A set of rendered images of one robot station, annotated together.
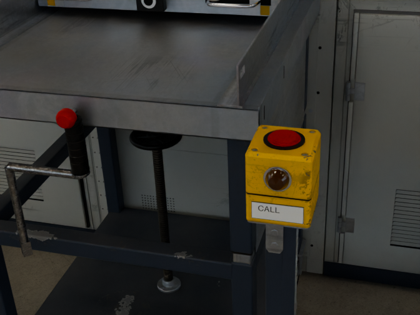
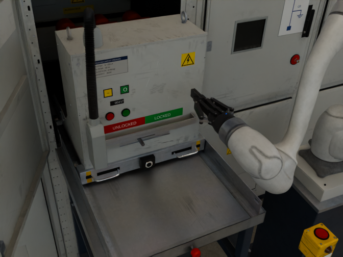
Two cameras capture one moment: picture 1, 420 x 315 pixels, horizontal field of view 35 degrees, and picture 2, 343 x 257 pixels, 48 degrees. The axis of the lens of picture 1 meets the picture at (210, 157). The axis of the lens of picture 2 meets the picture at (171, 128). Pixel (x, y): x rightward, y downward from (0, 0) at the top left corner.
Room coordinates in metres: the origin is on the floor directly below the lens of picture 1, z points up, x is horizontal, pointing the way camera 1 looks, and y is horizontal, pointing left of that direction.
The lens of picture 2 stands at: (0.46, 0.87, 1.92)
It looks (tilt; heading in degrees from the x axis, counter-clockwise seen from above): 36 degrees down; 316
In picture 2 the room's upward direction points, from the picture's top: 2 degrees clockwise
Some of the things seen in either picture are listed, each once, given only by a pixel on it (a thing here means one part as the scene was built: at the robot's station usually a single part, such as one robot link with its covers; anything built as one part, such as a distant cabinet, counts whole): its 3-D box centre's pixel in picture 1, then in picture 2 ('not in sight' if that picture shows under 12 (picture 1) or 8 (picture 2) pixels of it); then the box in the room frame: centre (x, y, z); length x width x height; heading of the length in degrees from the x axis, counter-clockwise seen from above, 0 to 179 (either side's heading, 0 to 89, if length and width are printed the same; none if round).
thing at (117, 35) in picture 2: not in sight; (121, 75); (1.64, 0.03, 1.15); 0.51 x 0.50 x 0.48; 163
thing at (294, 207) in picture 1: (283, 175); (317, 243); (0.71, -0.09, 0.85); 0.08 x 0.08 x 0.10; 73
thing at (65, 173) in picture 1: (49, 190); not in sight; (1.01, 0.28, 0.67); 0.17 x 0.03 x 0.30; 72
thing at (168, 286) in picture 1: (169, 281); not in sight; (1.33, 0.12, 0.18); 0.06 x 0.06 x 0.02
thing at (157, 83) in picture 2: not in sight; (145, 106); (1.39, 0.10, 1.15); 0.48 x 0.01 x 0.48; 73
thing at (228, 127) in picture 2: not in sight; (234, 133); (1.00, 0.07, 1.23); 0.09 x 0.06 x 0.09; 73
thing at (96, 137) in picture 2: not in sight; (96, 143); (1.39, 0.32, 1.09); 0.08 x 0.05 x 0.17; 163
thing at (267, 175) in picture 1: (276, 181); (329, 250); (0.67, -0.08, 0.87); 0.03 x 0.01 x 0.03; 73
